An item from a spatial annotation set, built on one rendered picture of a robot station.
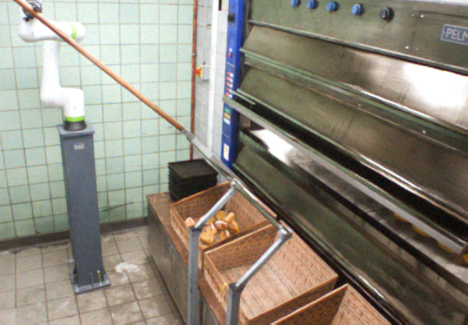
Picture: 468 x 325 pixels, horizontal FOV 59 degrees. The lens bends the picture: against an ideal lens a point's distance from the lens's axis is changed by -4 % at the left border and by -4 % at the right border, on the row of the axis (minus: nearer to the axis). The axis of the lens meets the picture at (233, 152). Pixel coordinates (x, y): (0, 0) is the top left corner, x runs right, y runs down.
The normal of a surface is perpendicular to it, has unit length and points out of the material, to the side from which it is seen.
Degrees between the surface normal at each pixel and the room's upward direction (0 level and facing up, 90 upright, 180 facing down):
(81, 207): 90
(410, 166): 70
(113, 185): 90
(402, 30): 90
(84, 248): 90
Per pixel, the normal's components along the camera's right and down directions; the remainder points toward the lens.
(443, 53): -0.91, 0.11
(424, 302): -0.83, -0.22
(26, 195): 0.43, 0.36
